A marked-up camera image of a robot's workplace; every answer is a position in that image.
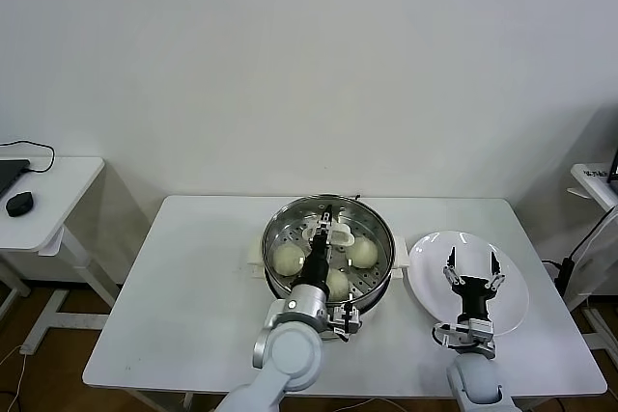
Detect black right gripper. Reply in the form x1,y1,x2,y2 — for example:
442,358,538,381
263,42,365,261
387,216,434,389
442,246,507,320

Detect black computer mouse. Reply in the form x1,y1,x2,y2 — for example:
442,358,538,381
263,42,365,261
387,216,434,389
5,191,35,217

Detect perforated steel steamer basket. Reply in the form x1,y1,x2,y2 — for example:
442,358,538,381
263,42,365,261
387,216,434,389
262,194,396,315

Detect black power adapter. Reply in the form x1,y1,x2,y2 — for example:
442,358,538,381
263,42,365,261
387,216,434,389
540,257,576,297

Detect dark laptop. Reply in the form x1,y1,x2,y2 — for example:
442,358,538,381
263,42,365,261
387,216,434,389
0,159,30,195

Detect white floor cable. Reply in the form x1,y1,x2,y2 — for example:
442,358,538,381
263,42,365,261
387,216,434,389
0,343,29,412

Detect steel steamer pot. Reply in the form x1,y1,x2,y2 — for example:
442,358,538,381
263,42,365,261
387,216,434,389
246,233,409,343

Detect white side table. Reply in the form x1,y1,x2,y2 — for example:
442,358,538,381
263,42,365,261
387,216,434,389
0,156,122,355

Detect black hanging cable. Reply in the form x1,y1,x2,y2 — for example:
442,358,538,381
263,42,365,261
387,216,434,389
564,204,618,263

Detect white oval plate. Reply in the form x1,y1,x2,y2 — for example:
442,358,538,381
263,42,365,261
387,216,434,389
407,231,530,338

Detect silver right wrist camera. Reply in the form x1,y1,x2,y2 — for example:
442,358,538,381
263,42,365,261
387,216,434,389
441,317,496,353

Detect round glass pot lid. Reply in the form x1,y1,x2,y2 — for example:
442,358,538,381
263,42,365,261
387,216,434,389
262,194,396,310

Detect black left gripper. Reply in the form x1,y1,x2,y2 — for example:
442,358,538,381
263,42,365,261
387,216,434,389
295,206,339,291

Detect black laptop cable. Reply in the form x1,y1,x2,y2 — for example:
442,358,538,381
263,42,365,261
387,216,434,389
0,140,56,174

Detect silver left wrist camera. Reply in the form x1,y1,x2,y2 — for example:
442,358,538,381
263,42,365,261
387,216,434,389
327,303,362,341

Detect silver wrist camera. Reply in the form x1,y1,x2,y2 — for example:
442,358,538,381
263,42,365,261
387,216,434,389
441,317,496,353
327,303,362,341

